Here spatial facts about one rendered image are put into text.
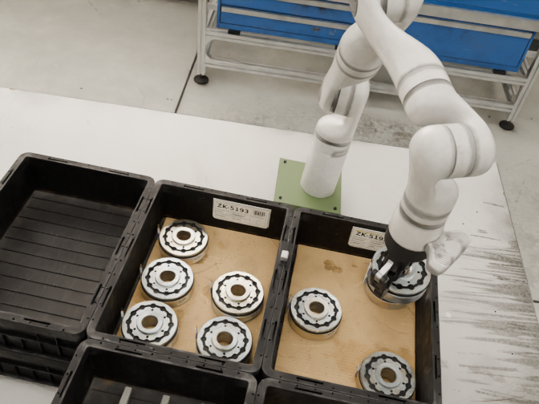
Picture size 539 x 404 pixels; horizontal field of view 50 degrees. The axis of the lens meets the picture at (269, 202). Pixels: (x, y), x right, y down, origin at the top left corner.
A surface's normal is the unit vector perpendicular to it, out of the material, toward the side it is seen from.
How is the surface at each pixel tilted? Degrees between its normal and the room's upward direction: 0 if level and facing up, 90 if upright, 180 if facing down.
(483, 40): 90
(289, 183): 4
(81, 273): 0
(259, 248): 0
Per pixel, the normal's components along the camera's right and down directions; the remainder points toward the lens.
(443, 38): -0.11, 0.70
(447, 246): 0.04, -0.68
